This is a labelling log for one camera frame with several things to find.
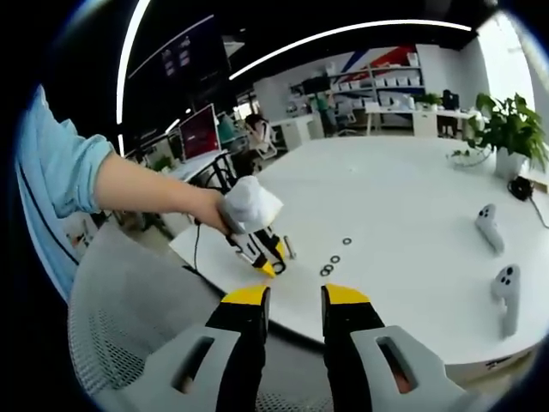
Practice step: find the storage shelving with white bins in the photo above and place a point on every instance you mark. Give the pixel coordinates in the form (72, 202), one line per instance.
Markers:
(377, 81)

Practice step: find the computer monitor with red screen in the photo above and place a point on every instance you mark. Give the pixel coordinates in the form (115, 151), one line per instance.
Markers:
(199, 135)

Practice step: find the black coiled power adapter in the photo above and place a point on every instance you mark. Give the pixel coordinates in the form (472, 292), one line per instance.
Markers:
(520, 187)

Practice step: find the white monitor desk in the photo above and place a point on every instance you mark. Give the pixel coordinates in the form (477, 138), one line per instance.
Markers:
(197, 167)

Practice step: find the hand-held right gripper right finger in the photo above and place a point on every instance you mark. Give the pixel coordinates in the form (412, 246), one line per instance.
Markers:
(377, 365)

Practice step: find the dark hanging display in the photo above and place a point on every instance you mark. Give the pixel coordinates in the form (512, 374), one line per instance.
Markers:
(184, 51)

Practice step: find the small threaded steel stud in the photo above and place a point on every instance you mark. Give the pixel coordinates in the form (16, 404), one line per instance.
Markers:
(291, 246)

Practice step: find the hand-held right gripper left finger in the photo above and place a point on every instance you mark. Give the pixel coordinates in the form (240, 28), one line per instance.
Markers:
(193, 365)

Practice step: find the person's left hand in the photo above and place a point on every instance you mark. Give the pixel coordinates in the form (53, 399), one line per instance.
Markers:
(212, 210)

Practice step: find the curved linear ceiling light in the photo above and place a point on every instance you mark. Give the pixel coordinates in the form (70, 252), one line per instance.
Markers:
(343, 32)

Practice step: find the long white counter desk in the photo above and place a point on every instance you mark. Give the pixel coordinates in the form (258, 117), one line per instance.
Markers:
(424, 118)

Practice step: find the person's light blue shirt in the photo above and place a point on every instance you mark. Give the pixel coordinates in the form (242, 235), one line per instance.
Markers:
(45, 244)

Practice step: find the potted green plant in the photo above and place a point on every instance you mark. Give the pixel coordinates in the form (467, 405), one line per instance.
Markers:
(510, 129)

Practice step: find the white cabinet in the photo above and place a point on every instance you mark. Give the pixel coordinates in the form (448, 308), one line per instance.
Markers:
(296, 131)

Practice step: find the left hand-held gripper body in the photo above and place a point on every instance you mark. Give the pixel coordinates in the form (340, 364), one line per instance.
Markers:
(251, 204)

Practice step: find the small potted plant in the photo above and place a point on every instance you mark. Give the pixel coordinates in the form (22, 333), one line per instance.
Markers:
(426, 101)

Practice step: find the grey mesh office chair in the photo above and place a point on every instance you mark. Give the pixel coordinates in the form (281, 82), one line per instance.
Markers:
(128, 300)

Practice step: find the white game controller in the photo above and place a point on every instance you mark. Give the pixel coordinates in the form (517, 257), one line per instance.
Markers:
(508, 296)
(489, 227)

